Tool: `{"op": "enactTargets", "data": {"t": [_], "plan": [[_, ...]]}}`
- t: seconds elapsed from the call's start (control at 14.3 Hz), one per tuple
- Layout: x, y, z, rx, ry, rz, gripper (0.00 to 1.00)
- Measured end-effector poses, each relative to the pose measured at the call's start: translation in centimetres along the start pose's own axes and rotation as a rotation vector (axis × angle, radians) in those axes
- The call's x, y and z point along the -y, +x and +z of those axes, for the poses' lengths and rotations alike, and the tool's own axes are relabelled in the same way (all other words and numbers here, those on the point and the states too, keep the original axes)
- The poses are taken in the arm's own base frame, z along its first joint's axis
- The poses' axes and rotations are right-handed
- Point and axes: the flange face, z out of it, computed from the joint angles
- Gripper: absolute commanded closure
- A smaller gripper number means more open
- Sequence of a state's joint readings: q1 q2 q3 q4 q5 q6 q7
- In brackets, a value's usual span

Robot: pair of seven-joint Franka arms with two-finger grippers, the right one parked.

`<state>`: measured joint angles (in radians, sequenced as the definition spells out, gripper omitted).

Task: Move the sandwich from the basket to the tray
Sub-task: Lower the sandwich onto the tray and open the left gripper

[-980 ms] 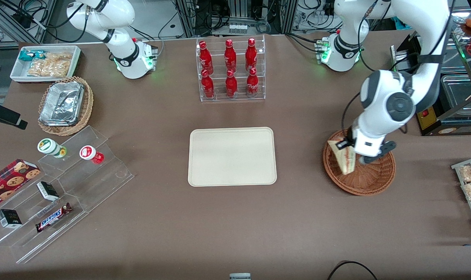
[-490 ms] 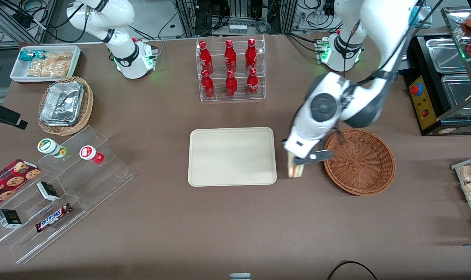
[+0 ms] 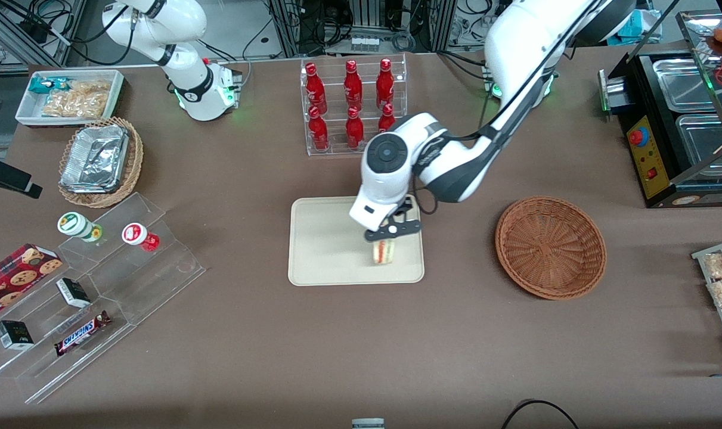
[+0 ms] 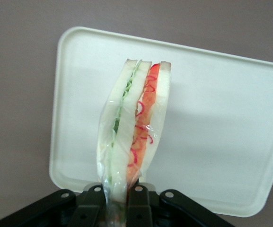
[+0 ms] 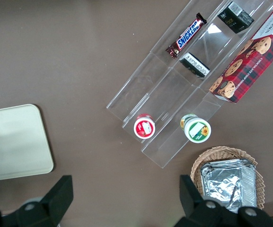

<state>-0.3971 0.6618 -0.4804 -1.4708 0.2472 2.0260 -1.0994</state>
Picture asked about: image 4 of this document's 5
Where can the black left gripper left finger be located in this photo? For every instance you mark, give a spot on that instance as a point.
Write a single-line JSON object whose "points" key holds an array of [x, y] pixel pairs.
{"points": [[89, 205]]}

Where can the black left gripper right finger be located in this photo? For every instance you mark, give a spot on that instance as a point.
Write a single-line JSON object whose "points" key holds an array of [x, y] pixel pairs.
{"points": [[138, 205]]}

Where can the triangle sandwich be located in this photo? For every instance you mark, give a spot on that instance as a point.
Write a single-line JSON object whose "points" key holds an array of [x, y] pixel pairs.
{"points": [[126, 132]]}

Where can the beige plastic tray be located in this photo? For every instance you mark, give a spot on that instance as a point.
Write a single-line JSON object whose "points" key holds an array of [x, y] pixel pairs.
{"points": [[221, 130]]}

